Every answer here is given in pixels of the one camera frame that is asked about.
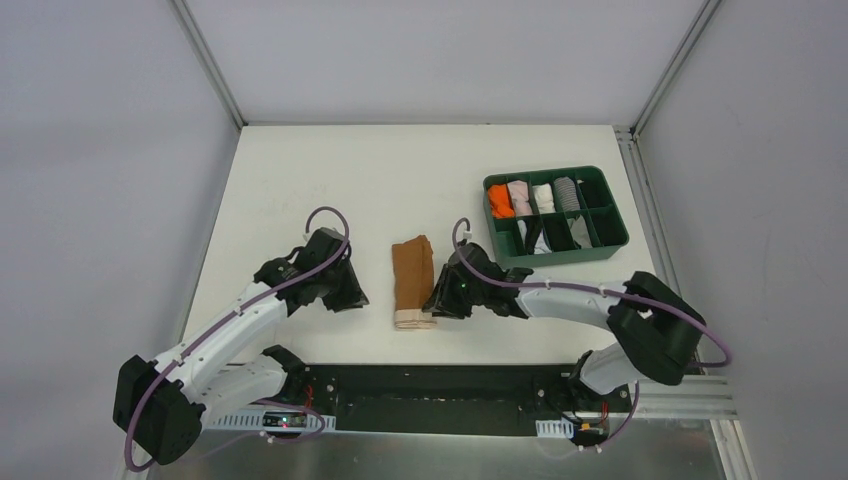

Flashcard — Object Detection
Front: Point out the brown underwear beige waistband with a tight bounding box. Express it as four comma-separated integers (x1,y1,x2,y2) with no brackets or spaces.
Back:
391,235,437,331

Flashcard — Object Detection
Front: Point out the green divided plastic tray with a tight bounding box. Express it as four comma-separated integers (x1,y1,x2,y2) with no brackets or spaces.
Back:
483,166,630,268

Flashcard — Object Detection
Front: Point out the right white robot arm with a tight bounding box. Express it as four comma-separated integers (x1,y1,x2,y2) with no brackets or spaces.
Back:
423,243,706,410

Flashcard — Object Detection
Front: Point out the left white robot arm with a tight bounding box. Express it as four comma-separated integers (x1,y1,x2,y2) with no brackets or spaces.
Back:
113,227,368,472

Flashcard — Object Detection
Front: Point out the black white rolled underwear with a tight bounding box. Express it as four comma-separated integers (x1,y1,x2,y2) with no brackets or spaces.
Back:
517,217,552,255

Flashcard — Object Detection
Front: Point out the orange rolled underwear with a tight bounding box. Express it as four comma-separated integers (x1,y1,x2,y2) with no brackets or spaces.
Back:
487,184,516,219

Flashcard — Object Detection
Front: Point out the pink rolled underwear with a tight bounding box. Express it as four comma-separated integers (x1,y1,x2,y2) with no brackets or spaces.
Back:
507,180,533,217

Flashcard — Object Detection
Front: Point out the grey striped rolled underwear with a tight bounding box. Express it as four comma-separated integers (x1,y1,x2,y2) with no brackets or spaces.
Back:
553,177,581,212

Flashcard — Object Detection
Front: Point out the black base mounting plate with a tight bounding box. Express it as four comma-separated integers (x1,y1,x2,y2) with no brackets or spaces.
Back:
271,364,631,437

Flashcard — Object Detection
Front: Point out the left white cable duct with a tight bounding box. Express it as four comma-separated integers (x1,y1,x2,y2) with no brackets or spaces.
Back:
203,408,336,434

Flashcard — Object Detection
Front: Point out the white cable duct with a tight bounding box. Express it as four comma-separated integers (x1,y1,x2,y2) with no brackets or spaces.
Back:
535,419,574,439
203,408,336,434

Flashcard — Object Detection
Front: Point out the right white cable duct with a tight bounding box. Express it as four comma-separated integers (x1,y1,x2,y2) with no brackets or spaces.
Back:
535,419,574,439

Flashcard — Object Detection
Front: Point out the right aluminium rail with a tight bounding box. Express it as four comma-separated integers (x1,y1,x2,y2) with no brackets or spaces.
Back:
622,370,740,422

